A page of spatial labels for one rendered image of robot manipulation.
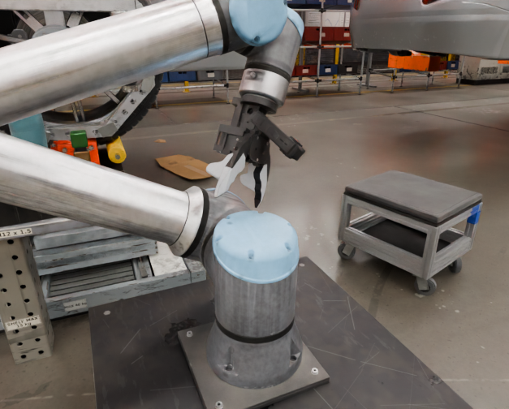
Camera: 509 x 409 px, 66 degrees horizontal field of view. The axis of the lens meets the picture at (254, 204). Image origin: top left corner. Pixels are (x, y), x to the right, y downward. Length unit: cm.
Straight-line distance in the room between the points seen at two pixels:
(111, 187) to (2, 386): 80
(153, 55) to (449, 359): 118
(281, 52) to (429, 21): 255
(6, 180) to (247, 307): 43
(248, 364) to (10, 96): 54
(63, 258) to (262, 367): 103
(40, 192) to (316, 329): 61
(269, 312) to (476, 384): 80
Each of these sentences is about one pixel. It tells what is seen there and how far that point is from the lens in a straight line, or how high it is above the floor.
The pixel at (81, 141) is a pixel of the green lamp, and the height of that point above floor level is 64.
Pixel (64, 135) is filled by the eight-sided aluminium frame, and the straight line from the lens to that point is 143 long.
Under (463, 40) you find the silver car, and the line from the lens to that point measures 321.
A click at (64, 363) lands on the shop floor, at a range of 138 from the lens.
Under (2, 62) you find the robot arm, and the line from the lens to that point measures 57.
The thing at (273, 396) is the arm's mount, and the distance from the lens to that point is 77.
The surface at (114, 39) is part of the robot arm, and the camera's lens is 56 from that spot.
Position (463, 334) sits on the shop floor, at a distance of 151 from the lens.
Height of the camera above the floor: 89
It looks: 23 degrees down
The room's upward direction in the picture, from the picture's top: straight up
